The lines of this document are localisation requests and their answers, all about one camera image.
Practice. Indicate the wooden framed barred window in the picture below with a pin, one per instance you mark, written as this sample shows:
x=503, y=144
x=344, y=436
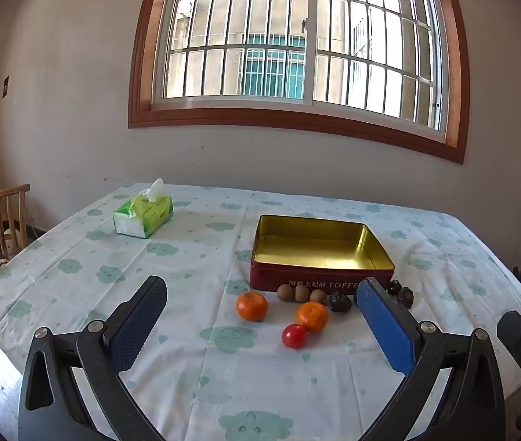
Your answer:
x=288, y=119

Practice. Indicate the orange mandarin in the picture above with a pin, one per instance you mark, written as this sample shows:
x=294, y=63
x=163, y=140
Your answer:
x=252, y=306
x=312, y=317

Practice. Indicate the wrinkled dark water chestnut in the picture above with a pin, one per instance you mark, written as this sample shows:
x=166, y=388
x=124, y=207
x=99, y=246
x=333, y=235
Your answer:
x=406, y=297

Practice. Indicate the green tissue box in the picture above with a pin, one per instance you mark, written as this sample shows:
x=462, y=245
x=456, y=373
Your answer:
x=143, y=216

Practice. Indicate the dark wall switch plate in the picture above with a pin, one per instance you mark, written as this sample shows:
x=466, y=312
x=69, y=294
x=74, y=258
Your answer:
x=5, y=86

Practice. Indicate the cloud print tablecloth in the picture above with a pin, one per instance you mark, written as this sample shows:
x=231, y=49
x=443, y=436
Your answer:
x=196, y=285

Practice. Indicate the small brown longan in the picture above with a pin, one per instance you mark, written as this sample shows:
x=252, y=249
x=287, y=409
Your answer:
x=284, y=292
x=300, y=293
x=318, y=296

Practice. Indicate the red tomato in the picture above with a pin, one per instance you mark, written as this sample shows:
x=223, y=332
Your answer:
x=294, y=336

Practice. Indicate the red and gold tin box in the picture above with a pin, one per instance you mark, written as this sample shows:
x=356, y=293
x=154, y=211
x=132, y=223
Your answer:
x=315, y=243

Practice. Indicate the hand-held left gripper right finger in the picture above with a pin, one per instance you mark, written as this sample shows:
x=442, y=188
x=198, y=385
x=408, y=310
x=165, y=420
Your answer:
x=386, y=326

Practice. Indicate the purple wrinkled passion fruit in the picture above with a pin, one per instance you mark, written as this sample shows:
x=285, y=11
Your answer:
x=340, y=302

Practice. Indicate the shiny dark water chestnut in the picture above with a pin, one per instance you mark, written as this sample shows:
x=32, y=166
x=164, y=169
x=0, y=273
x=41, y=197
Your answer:
x=393, y=287

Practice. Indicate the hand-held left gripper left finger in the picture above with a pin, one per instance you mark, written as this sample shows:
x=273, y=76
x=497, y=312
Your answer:
x=138, y=321

